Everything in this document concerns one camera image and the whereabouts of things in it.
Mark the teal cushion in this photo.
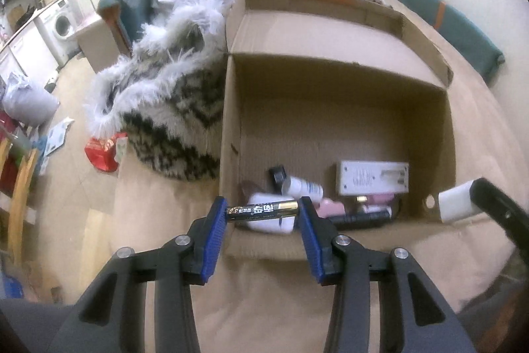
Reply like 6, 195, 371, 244
398, 0, 505, 85

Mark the pink gua sha comb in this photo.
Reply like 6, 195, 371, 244
239, 180, 264, 201

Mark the black flashlight with strap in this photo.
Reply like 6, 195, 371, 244
328, 210, 392, 230

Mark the furry patterned blanket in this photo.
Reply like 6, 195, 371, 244
85, 4, 227, 182

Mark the wooden chair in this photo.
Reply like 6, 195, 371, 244
7, 149, 38, 267

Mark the washing machine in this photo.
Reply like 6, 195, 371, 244
35, 0, 81, 69

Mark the pink hair clip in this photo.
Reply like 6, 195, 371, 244
316, 198, 346, 219

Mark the black lighter stick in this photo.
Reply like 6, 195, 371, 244
268, 165, 287, 189

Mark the grey white sack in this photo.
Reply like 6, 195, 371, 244
2, 72, 60, 127

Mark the small white bottle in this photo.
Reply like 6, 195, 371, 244
282, 176, 324, 203

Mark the white earbuds case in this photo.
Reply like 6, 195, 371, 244
243, 193, 296, 235

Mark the white remote control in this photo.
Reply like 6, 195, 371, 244
336, 160, 409, 196

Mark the black gold battery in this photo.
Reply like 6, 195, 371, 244
225, 200, 299, 221

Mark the red bag on floor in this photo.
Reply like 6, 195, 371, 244
84, 133, 128, 173

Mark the white charger block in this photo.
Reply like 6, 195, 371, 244
437, 180, 482, 224

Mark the teal armchair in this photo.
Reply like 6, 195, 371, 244
97, 0, 153, 56

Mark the cardboard box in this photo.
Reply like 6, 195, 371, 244
220, 0, 456, 250

